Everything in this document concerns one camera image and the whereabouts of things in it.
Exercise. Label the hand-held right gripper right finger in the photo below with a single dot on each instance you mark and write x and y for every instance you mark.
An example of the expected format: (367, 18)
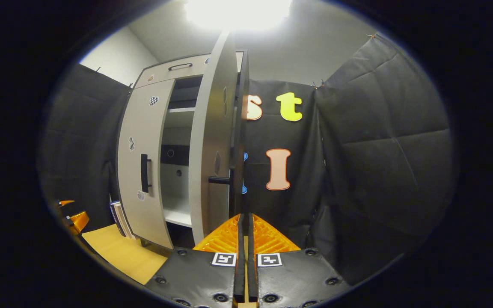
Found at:
(252, 273)

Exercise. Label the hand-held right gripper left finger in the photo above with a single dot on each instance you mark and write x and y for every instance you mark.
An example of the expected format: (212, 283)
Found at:
(240, 273)

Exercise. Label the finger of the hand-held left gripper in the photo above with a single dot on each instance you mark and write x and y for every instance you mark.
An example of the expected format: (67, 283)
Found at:
(66, 202)
(79, 220)

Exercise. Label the grey double-door shoe cabinet body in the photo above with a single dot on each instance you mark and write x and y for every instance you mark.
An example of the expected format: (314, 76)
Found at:
(176, 184)

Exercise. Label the grey shoe cabinet door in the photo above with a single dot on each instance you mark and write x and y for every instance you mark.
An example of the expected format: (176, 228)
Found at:
(212, 128)
(144, 124)

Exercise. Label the white book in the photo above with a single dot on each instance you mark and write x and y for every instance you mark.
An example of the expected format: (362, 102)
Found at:
(120, 218)
(126, 224)

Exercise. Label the black backdrop cloth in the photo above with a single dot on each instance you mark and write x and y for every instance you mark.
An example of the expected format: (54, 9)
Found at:
(379, 149)

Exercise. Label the large ceiling light panel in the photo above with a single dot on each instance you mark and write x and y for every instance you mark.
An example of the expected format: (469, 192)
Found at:
(238, 13)

